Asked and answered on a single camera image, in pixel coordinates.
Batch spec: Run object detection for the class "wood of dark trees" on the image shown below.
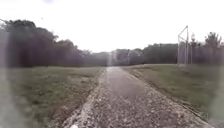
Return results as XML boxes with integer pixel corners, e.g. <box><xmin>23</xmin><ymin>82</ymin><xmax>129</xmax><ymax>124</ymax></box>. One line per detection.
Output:
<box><xmin>0</xmin><ymin>18</ymin><xmax>224</xmax><ymax>69</ymax></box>

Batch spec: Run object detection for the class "grey gravel path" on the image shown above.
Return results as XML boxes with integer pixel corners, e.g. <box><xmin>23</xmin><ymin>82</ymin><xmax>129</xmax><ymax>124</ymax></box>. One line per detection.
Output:
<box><xmin>60</xmin><ymin>66</ymin><xmax>214</xmax><ymax>128</ymax></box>

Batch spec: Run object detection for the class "tall metal frame fence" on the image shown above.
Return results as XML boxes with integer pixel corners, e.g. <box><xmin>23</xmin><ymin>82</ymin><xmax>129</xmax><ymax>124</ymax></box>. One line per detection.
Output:
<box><xmin>176</xmin><ymin>25</ymin><xmax>194</xmax><ymax>66</ymax></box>

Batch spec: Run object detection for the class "grass field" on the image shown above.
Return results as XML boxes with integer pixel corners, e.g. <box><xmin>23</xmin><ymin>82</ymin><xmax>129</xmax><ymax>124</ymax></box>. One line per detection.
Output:
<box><xmin>0</xmin><ymin>65</ymin><xmax>107</xmax><ymax>128</ymax></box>
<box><xmin>121</xmin><ymin>63</ymin><xmax>224</xmax><ymax>124</ymax></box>

